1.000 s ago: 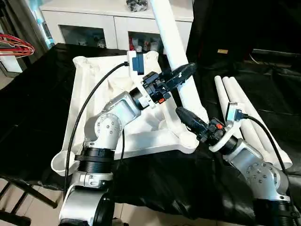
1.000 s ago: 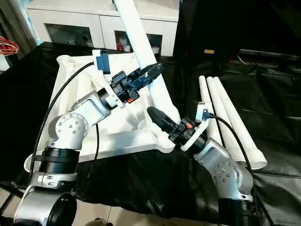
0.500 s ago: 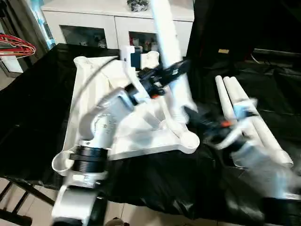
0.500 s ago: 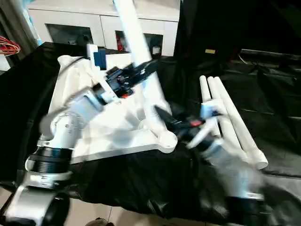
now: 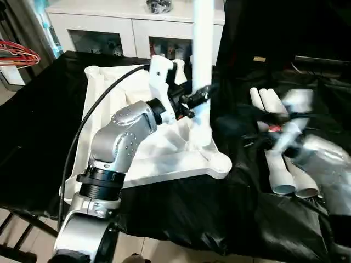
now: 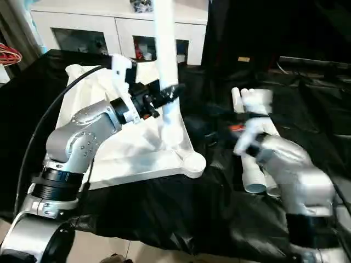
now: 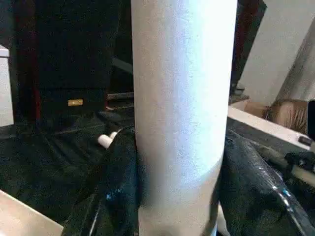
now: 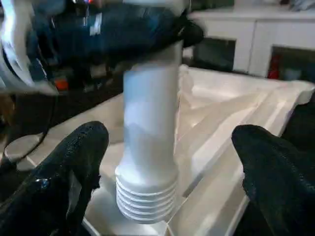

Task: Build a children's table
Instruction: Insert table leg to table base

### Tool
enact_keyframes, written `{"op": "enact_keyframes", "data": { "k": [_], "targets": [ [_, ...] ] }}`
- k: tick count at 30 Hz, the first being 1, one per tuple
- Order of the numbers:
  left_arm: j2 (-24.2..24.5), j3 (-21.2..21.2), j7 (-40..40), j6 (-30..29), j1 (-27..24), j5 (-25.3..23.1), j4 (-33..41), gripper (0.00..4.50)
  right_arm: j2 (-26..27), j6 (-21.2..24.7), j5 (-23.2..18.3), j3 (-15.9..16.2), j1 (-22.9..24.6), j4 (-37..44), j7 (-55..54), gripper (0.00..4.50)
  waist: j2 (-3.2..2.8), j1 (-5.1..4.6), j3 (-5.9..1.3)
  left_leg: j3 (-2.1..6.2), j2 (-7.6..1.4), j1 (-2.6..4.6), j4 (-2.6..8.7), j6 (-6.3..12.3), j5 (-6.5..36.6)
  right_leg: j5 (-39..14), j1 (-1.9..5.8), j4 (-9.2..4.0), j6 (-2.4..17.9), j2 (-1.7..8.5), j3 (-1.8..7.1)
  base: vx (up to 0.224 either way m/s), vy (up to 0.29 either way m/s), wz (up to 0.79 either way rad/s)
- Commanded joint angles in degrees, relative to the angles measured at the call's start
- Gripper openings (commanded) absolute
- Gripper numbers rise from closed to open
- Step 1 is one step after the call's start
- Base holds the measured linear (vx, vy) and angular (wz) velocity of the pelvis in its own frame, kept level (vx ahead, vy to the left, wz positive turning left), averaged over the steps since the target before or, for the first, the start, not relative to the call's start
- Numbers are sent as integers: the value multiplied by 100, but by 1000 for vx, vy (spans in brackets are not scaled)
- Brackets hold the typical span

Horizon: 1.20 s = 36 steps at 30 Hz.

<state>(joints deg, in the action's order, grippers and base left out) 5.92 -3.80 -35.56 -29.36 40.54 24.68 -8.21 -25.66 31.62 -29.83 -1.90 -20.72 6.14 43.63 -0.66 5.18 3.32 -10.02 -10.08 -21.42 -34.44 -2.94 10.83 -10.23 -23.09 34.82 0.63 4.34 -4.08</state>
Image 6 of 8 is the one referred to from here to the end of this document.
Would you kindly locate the grey crumpled bundle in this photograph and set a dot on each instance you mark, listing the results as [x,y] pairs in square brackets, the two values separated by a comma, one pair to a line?
[141,4]

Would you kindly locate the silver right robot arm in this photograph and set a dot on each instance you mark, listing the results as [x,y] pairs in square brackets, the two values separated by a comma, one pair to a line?
[299,175]

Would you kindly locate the white cabinet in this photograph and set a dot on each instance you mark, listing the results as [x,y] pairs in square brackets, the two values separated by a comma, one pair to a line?
[109,27]

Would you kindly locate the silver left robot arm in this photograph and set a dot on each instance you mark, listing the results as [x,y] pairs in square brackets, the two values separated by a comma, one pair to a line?
[77,148]

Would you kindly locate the white plastic table top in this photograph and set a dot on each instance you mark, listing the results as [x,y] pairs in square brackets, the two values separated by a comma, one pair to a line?
[137,148]

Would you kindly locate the small tan tag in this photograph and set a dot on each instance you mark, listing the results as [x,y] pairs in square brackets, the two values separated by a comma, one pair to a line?
[244,59]

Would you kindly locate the small red bottle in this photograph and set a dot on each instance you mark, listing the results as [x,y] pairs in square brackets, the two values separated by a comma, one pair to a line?
[139,52]

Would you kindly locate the black plastic mat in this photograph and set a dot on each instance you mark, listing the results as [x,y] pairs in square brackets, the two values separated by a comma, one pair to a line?
[181,219]

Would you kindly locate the white plastic table leg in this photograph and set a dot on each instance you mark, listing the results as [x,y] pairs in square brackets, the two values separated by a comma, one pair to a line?
[253,178]
[167,55]
[273,187]

